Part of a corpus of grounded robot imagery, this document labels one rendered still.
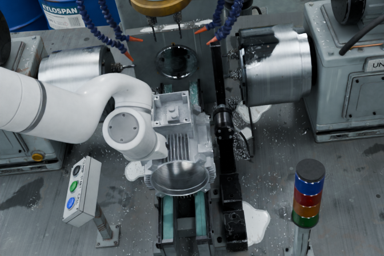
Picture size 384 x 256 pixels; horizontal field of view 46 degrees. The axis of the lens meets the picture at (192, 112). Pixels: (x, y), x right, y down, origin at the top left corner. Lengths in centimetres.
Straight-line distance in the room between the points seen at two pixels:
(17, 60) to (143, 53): 40
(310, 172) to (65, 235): 81
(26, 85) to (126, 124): 23
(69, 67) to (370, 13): 87
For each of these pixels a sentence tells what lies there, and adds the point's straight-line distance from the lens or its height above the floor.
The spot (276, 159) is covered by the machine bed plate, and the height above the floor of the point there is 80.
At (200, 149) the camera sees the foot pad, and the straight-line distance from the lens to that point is 119.
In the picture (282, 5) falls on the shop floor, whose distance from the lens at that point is 361.
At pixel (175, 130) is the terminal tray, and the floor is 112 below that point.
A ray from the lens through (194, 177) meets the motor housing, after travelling 130.
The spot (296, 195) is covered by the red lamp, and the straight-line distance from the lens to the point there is 102.
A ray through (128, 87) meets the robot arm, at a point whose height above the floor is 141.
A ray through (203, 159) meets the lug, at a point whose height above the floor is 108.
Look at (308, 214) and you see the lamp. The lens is 106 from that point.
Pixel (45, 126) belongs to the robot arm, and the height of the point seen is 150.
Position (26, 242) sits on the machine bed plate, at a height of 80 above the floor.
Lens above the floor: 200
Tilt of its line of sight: 46 degrees down
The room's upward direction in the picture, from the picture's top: 10 degrees counter-clockwise
